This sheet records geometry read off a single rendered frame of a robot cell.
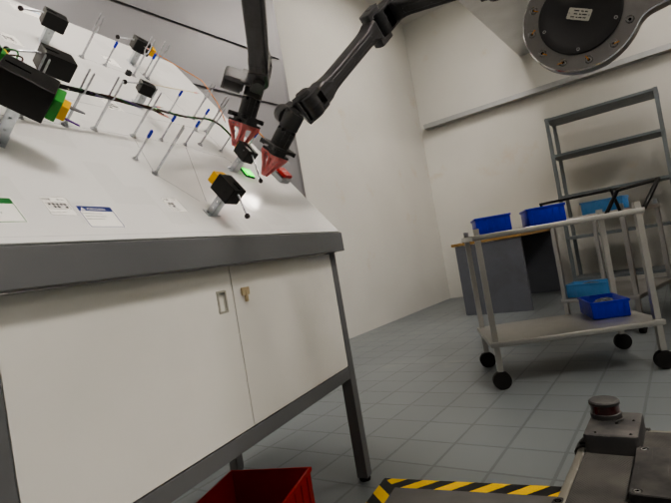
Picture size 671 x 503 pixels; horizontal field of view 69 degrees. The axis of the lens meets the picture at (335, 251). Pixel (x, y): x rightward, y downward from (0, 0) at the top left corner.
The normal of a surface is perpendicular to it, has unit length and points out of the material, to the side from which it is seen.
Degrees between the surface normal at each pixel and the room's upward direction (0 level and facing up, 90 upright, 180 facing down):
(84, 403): 90
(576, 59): 90
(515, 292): 90
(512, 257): 90
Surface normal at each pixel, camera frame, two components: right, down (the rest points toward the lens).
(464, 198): -0.58, 0.08
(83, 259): 0.88, -0.16
